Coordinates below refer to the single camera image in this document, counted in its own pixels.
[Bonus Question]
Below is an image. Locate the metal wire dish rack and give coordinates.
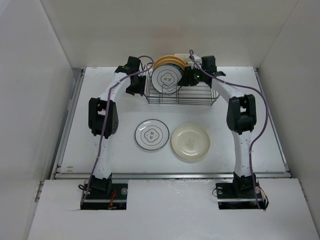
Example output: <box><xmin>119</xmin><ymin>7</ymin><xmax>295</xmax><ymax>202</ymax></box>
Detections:
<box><xmin>144</xmin><ymin>69</ymin><xmax>220</xmax><ymax>106</ymax></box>

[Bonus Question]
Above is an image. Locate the white plate green rim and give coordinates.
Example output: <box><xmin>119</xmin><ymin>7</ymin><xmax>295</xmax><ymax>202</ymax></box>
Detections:
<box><xmin>134</xmin><ymin>119</ymin><xmax>170</xmax><ymax>151</ymax></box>

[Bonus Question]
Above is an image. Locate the front yellow plate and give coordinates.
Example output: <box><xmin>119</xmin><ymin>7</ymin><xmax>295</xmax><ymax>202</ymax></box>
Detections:
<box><xmin>153</xmin><ymin>58</ymin><xmax>187</xmax><ymax>70</ymax></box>

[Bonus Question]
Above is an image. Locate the yellow plate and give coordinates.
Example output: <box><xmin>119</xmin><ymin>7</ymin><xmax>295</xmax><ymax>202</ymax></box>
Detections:
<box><xmin>153</xmin><ymin>58</ymin><xmax>187</xmax><ymax>70</ymax></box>
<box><xmin>155</xmin><ymin>55</ymin><xmax>186</xmax><ymax>64</ymax></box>

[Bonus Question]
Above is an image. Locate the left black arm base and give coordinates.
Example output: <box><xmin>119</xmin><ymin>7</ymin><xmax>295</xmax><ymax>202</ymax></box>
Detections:
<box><xmin>78</xmin><ymin>176</ymin><xmax>129</xmax><ymax>211</ymax></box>

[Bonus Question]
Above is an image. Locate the rear yellow plate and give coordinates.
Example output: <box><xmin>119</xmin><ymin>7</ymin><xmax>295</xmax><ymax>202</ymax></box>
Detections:
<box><xmin>155</xmin><ymin>55</ymin><xmax>186</xmax><ymax>64</ymax></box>

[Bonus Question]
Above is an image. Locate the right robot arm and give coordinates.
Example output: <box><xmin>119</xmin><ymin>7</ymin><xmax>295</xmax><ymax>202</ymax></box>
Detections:
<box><xmin>178</xmin><ymin>50</ymin><xmax>257</xmax><ymax>197</ymax></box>

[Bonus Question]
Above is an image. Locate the white cutlery holder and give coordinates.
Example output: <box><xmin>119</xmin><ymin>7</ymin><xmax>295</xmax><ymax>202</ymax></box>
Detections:
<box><xmin>174</xmin><ymin>53</ymin><xmax>202</xmax><ymax>67</ymax></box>

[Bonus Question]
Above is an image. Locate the cream plate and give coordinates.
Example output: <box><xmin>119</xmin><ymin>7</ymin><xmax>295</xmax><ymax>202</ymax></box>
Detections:
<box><xmin>171</xmin><ymin>123</ymin><xmax>211</xmax><ymax>164</ymax></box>

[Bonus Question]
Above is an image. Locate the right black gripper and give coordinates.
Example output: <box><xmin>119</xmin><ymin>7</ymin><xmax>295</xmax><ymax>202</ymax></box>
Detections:
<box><xmin>177</xmin><ymin>66</ymin><xmax>206</xmax><ymax>86</ymax></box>

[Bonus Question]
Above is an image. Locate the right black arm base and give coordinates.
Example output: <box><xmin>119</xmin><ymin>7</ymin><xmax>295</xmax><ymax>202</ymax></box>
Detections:
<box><xmin>212</xmin><ymin>182</ymin><xmax>270</xmax><ymax>210</ymax></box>

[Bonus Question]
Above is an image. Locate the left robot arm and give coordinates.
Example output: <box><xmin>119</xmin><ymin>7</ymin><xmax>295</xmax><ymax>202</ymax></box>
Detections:
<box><xmin>86</xmin><ymin>56</ymin><xmax>148</xmax><ymax>199</ymax></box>

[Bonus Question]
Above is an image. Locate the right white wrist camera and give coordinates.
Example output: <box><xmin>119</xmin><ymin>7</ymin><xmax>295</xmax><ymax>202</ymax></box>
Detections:
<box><xmin>185</xmin><ymin>55</ymin><xmax>202</xmax><ymax>68</ymax></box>

